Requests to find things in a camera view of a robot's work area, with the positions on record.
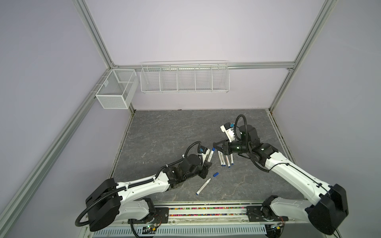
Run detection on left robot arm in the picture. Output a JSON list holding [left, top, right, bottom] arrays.
[[74, 154, 212, 232]]

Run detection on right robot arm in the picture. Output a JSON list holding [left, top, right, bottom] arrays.
[[213, 123, 349, 236]]

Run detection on white mesh box basket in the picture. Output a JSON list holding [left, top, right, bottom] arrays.
[[96, 69, 139, 110]]

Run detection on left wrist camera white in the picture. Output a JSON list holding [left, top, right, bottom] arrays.
[[198, 146, 211, 163]]

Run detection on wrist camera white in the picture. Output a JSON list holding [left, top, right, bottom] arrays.
[[220, 123, 236, 142], [198, 146, 211, 163]]

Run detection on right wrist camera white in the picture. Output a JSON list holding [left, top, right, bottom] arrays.
[[220, 123, 236, 142]]

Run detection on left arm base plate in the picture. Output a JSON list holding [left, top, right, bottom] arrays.
[[132, 207, 169, 224]]

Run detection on white vented cable duct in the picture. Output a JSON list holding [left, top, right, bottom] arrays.
[[93, 224, 267, 238]]

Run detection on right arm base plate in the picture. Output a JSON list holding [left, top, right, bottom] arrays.
[[246, 205, 289, 222]]

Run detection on white wire shelf basket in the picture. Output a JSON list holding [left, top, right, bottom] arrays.
[[140, 60, 230, 93]]

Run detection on aluminium frame rails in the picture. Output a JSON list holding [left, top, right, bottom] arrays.
[[0, 0, 340, 238]]

